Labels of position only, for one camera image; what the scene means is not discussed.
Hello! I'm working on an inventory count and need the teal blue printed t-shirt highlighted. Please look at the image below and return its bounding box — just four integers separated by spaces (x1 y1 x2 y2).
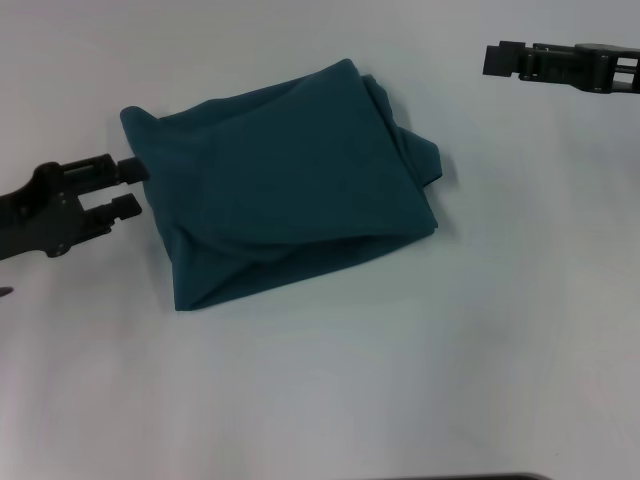
119 58 445 314

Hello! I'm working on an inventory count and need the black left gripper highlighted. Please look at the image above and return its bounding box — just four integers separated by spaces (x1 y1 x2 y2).
0 153 149 262

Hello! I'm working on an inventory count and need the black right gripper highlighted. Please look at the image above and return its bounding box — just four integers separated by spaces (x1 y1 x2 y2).
482 39 640 95

